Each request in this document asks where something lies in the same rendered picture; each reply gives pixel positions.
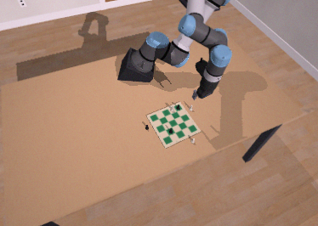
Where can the green and white chessboard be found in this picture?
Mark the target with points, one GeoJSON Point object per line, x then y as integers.
{"type": "Point", "coordinates": [179, 120]}

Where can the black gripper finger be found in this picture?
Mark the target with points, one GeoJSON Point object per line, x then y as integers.
{"type": "Point", "coordinates": [195, 95]}

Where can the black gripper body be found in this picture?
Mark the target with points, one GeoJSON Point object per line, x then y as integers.
{"type": "Point", "coordinates": [208, 83]}

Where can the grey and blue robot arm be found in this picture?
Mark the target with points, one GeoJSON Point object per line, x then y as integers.
{"type": "Point", "coordinates": [191, 28]}

